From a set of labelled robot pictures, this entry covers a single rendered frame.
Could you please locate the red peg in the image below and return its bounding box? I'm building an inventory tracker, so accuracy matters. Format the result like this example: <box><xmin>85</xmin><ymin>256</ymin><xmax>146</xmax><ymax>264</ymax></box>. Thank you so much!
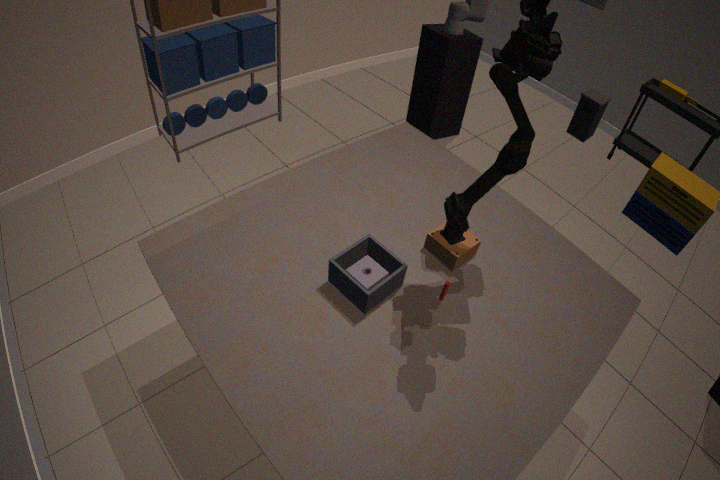
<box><xmin>439</xmin><ymin>281</ymin><xmax>450</xmax><ymax>300</ymax></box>

